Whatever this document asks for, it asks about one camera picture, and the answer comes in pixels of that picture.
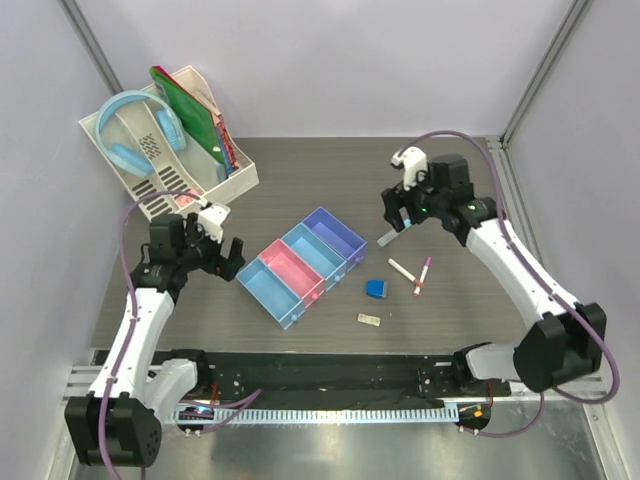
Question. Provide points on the clear pen blue cap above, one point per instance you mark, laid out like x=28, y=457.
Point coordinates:
x=393, y=234

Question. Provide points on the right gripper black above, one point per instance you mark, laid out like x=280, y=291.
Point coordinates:
x=393, y=201

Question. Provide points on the pink sticky note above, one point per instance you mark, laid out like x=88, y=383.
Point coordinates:
x=183, y=201

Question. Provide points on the pink bin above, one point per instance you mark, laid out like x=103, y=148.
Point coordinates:
x=300, y=277

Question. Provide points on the white marker red cap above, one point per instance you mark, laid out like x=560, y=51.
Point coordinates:
x=405, y=273

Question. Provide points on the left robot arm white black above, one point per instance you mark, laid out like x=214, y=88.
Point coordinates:
x=121, y=419

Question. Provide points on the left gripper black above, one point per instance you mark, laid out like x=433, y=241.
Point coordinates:
x=224, y=267

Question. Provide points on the red book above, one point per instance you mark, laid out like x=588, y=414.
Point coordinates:
x=226, y=144

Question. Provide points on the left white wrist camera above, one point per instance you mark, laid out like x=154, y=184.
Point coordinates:
x=212, y=220

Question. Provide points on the purple bin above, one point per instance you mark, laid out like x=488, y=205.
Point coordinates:
x=344, y=241

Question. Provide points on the light blue bin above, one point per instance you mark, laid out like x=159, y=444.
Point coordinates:
x=272, y=293
x=317, y=254

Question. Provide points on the white desk file organizer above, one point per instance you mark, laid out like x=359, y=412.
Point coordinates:
x=188, y=172

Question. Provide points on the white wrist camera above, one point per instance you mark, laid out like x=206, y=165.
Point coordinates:
x=413, y=163
x=212, y=220

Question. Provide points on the white marker pink cap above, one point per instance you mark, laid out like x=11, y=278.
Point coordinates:
x=421, y=277

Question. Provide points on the blue pencil sharpener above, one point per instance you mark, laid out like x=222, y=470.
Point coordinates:
x=376, y=289

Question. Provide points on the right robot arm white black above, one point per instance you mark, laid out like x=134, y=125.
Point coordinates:
x=560, y=344

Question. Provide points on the tan eraser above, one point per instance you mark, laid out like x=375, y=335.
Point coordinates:
x=368, y=319

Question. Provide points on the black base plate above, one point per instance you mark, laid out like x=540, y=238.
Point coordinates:
x=295, y=381

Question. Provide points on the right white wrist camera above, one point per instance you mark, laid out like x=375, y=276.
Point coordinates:
x=413, y=163

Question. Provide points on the white slotted cable duct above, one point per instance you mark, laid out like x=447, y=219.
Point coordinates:
x=191, y=417

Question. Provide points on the green folder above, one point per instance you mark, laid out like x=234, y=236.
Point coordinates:
x=196, y=119

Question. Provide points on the light blue headphones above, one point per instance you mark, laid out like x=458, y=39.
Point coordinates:
x=143, y=115

